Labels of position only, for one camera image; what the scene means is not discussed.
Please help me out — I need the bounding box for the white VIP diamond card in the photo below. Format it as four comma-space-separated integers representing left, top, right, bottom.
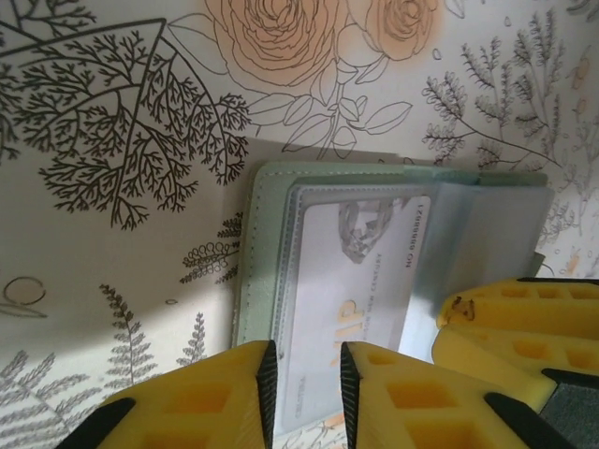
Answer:
273, 194, 432, 439

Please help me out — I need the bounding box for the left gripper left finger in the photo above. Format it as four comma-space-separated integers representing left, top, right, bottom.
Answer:
54, 340, 281, 449

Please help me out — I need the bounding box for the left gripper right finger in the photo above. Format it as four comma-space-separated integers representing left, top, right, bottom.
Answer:
338, 340, 580, 449

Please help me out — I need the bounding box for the green card holder wallet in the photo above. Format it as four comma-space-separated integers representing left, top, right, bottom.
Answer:
231, 161, 557, 357

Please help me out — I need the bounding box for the floral table cover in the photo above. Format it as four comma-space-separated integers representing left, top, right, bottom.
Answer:
0, 0, 599, 449

